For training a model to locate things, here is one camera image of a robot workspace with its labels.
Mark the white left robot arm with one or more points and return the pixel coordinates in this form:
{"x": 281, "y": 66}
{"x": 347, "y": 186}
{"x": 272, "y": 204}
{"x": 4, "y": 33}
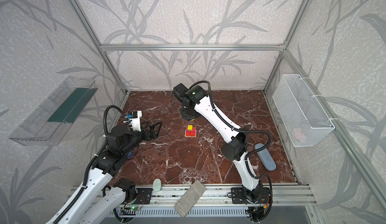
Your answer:
{"x": 80, "y": 209}

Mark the aluminium horizontal frame bar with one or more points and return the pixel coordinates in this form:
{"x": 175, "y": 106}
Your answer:
{"x": 191, "y": 47}

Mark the blue grey oval case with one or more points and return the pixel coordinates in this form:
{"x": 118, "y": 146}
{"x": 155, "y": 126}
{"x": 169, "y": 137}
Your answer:
{"x": 267, "y": 160}

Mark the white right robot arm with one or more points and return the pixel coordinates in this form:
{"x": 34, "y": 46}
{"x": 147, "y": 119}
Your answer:
{"x": 197, "y": 101}

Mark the white wire basket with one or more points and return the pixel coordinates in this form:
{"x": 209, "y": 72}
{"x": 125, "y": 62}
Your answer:
{"x": 299, "y": 107}

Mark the pink item in basket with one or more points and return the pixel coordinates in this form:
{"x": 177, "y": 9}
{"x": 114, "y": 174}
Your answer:
{"x": 299, "y": 135}

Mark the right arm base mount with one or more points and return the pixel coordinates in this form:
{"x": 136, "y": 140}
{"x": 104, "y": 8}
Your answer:
{"x": 239, "y": 195}

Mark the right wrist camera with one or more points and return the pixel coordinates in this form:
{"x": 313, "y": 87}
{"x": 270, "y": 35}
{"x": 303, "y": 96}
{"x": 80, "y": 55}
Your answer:
{"x": 179, "y": 91}

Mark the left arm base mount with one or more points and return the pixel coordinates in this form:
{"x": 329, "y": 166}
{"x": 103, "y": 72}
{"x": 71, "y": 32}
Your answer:
{"x": 143, "y": 196}

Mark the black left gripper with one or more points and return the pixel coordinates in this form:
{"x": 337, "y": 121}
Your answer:
{"x": 146, "y": 132}

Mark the clear plastic wall bin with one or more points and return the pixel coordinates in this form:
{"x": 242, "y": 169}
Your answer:
{"x": 49, "y": 123}

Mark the pale green oval soap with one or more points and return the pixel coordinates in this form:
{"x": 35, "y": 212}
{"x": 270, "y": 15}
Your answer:
{"x": 157, "y": 185}

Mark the grey stone slab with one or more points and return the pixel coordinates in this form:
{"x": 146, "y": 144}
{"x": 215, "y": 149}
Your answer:
{"x": 188, "y": 200}

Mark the natural wood block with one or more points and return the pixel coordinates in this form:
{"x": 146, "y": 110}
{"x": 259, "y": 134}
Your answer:
{"x": 190, "y": 136}

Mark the left back frame post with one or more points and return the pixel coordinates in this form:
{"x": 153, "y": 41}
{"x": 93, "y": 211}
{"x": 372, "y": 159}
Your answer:
{"x": 95, "y": 41}

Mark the aluminium frame post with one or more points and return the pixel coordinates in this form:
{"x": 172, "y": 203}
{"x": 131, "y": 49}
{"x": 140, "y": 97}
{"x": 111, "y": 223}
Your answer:
{"x": 291, "y": 33}

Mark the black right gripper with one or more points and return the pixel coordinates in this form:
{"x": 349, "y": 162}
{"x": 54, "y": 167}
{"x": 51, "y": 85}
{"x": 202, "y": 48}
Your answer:
{"x": 188, "y": 113}

